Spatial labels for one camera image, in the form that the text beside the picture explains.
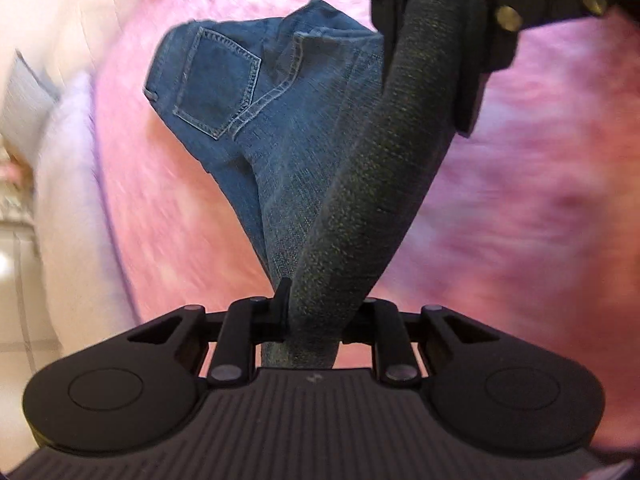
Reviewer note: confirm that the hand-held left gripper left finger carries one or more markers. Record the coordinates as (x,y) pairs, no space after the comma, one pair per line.
(282,310)

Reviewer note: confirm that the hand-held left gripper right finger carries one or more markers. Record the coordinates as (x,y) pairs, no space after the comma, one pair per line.
(387,327)

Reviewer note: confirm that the pink floral blanket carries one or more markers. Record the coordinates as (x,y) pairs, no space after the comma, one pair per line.
(525,185)

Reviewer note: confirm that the blue denim jeans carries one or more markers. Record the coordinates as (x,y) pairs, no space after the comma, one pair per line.
(280,160)

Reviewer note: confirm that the white ribbed quilt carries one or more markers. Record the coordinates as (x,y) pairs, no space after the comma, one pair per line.
(75,185)

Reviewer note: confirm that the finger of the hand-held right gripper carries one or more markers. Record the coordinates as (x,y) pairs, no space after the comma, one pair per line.
(495,45)
(392,5)

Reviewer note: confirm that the grey pillow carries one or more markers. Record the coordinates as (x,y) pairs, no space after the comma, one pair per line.
(25,105)

